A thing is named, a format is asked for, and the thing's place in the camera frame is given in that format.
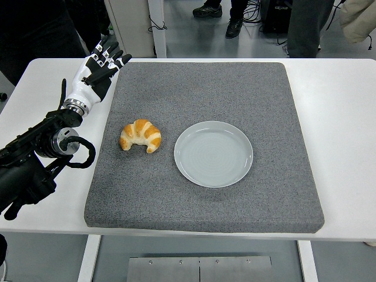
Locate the grey round plate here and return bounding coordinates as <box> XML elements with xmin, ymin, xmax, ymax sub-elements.
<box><xmin>173</xmin><ymin>120</ymin><xmax>254</xmax><ymax>189</ymax></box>

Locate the grey speckled mat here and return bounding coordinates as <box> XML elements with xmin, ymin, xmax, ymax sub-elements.
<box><xmin>84</xmin><ymin>62</ymin><xmax>325</xmax><ymax>235</ymax></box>

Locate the white desk post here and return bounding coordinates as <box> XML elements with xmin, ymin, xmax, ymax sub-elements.
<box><xmin>147</xmin><ymin>0</ymin><xmax>167</xmax><ymax>58</ymax></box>

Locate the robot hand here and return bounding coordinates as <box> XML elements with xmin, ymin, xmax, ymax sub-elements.
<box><xmin>63</xmin><ymin>35</ymin><xmax>132</xmax><ymax>110</ymax></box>

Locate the white table leg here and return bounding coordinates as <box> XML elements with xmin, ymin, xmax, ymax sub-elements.
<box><xmin>76</xmin><ymin>234</ymin><xmax>102</xmax><ymax>282</ymax></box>
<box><xmin>297</xmin><ymin>240</ymin><xmax>320</xmax><ymax>282</ymax></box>

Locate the black equipment box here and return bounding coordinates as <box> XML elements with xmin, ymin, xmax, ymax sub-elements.
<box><xmin>261</xmin><ymin>0</ymin><xmax>294</xmax><ymax>33</ymax></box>

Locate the golden croissant bread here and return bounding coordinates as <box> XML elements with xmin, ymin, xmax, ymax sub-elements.
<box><xmin>119</xmin><ymin>119</ymin><xmax>162</xmax><ymax>154</ymax></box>

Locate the person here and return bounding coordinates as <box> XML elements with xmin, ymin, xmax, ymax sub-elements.
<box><xmin>0</xmin><ymin>0</ymin><xmax>89</xmax><ymax>86</ymax></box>
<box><xmin>192</xmin><ymin>0</ymin><xmax>250</xmax><ymax>38</ymax></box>
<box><xmin>63</xmin><ymin>0</ymin><xmax>107</xmax><ymax>56</ymax></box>
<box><xmin>340</xmin><ymin>0</ymin><xmax>376</xmax><ymax>51</ymax></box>
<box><xmin>287</xmin><ymin>0</ymin><xmax>335</xmax><ymax>59</ymax></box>

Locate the beige cabinet panel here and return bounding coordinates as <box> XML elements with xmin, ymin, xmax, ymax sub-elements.
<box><xmin>104</xmin><ymin>0</ymin><xmax>156</xmax><ymax>58</ymax></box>

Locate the black cable bundle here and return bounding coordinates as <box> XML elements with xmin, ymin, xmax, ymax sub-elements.
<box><xmin>242</xmin><ymin>0</ymin><xmax>265</xmax><ymax>24</ymax></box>

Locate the grey metal plate with screws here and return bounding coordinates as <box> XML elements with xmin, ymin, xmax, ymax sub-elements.
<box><xmin>128</xmin><ymin>256</ymin><xmax>273</xmax><ymax>282</ymax></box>

